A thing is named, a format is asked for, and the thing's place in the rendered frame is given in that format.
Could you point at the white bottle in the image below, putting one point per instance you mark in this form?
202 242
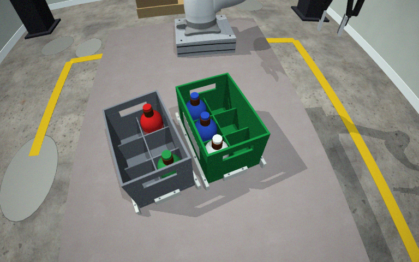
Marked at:
216 144

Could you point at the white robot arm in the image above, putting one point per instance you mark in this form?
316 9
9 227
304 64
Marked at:
201 15

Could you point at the blue plastic bottle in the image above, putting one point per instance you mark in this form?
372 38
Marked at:
195 106
206 127

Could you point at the green plastic crate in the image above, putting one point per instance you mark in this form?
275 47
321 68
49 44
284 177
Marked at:
237 122

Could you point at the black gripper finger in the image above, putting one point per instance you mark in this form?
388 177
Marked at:
323 7
349 13

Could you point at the red bottle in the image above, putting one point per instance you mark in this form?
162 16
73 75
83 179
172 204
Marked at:
151 120

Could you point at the grey divided crate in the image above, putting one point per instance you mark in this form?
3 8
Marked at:
133 160

